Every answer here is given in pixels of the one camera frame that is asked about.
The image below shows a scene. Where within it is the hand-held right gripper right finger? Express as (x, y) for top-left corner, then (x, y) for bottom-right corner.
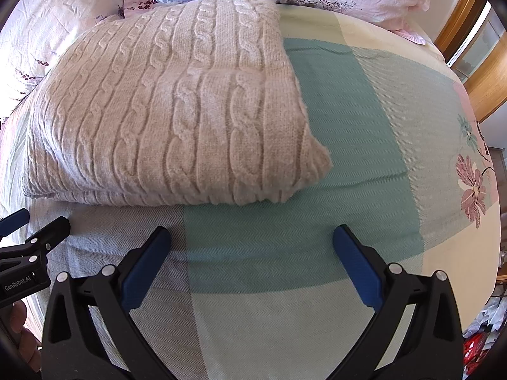
(332, 224), (464, 380)

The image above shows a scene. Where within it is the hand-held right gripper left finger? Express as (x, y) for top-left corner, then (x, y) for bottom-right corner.
(41, 226), (173, 380)

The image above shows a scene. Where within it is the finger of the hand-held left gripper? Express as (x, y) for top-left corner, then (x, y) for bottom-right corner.
(0, 210), (30, 237)
(0, 217), (72, 275)

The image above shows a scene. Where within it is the beige cable-knit cushion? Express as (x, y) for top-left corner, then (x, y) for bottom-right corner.
(24, 0), (332, 206)

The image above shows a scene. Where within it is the person's left hand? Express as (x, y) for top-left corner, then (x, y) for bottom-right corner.
(9, 301), (43, 377)

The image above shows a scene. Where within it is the green checked blanket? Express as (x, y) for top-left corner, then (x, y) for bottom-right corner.
(0, 3), (500, 380)

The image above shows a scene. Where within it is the pile of colourful items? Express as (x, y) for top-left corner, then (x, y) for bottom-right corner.
(461, 245), (507, 380)

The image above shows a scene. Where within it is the pink floral bed sheet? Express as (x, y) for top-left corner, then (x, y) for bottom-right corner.
(396, 28), (500, 238)

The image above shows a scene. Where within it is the pink floral quilt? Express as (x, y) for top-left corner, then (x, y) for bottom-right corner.
(0, 0), (159, 117)

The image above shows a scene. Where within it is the wooden cabinet with glass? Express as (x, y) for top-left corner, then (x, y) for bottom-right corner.
(433, 0), (507, 123)

